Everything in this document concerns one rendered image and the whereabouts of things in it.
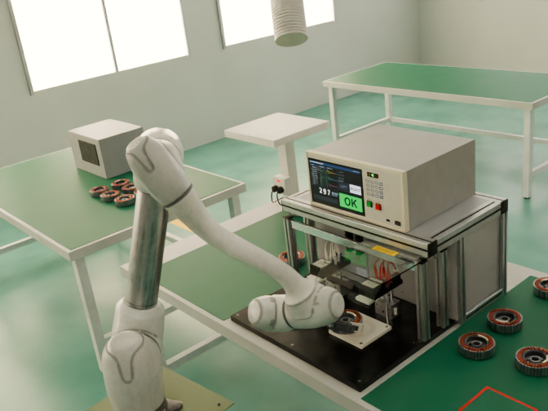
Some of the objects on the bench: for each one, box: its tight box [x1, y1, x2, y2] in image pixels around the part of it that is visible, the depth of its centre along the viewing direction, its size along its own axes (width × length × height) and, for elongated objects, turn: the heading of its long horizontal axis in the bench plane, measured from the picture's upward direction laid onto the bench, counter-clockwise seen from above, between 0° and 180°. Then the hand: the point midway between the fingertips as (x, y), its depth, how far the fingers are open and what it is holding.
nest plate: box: [329, 312, 391, 349], centre depth 225 cm, size 15×15×1 cm
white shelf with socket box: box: [224, 113, 329, 206], centre depth 326 cm, size 35×37×46 cm
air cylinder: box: [375, 294, 401, 320], centre depth 232 cm, size 5×8×6 cm
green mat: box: [361, 276, 548, 411], centre depth 201 cm, size 94×61×1 cm, turn 147°
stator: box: [487, 308, 523, 334], centre depth 221 cm, size 11×11×4 cm
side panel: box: [454, 211, 508, 325], centre depth 228 cm, size 28×3×32 cm, turn 147°
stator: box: [458, 332, 495, 360], centre depth 210 cm, size 11×11×4 cm
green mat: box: [160, 210, 319, 320], centre depth 295 cm, size 94×61×1 cm, turn 147°
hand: (345, 321), depth 219 cm, fingers closed on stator, 11 cm apart
